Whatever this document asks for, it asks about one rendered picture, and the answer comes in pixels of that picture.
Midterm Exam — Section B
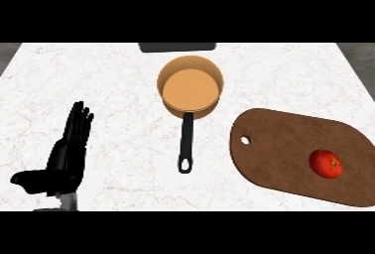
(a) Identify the red tomato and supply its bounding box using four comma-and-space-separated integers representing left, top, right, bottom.
307, 149, 344, 180

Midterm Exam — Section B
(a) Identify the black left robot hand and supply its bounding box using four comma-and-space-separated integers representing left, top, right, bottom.
9, 100, 95, 196

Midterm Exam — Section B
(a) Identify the dark grey appliance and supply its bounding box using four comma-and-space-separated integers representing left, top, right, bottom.
137, 42, 217, 54

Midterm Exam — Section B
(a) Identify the orange pot with black handle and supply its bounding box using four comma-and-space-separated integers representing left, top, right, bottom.
155, 55, 226, 175

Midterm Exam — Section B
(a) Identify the brown wooden cutting board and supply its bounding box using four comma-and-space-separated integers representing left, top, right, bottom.
229, 107, 375, 208

